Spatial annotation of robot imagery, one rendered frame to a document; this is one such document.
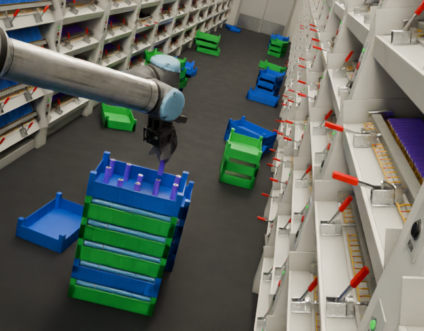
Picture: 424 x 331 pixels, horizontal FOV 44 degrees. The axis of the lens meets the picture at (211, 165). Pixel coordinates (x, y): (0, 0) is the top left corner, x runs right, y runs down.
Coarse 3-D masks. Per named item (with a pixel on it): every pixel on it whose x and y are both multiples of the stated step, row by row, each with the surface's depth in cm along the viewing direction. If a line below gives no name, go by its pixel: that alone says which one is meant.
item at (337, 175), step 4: (336, 172) 72; (340, 172) 73; (332, 176) 73; (336, 176) 72; (340, 176) 72; (344, 176) 72; (348, 176) 72; (340, 180) 72; (344, 180) 72; (348, 180) 72; (352, 180) 72; (356, 180) 72; (352, 184) 72; (356, 184) 72; (360, 184) 72; (364, 184) 72; (368, 184) 72; (384, 184) 72; (372, 188) 72; (376, 188) 72; (380, 188) 72; (384, 188) 72
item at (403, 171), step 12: (372, 120) 108; (384, 132) 96; (372, 144) 95; (384, 144) 92; (396, 144) 89; (396, 156) 84; (384, 168) 83; (396, 168) 80; (408, 168) 78; (408, 180) 74; (408, 192) 71; (408, 204) 69
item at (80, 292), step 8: (72, 280) 179; (72, 288) 180; (80, 288) 180; (88, 288) 180; (72, 296) 182; (80, 296) 181; (88, 296) 181; (96, 296) 181; (104, 296) 181; (112, 296) 181; (120, 296) 180; (104, 304) 182; (112, 304) 182; (120, 304) 182; (128, 304) 182; (136, 304) 182; (144, 304) 181; (152, 304) 181; (136, 312) 183; (144, 312) 183; (152, 312) 182
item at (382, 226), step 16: (352, 112) 112; (368, 112) 109; (384, 112) 109; (400, 112) 110; (416, 112) 109; (352, 128) 109; (368, 128) 108; (352, 144) 98; (352, 160) 91; (368, 160) 90; (352, 176) 91; (368, 176) 83; (384, 176) 82; (368, 192) 77; (368, 208) 72; (384, 208) 71; (400, 208) 71; (368, 224) 70; (384, 224) 67; (400, 224) 67; (368, 240) 70; (384, 240) 63; (384, 256) 56
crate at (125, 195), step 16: (96, 176) 166; (112, 176) 183; (144, 176) 185; (160, 176) 185; (96, 192) 167; (112, 192) 166; (128, 192) 166; (144, 192) 178; (160, 192) 181; (144, 208) 168; (160, 208) 168; (176, 208) 167
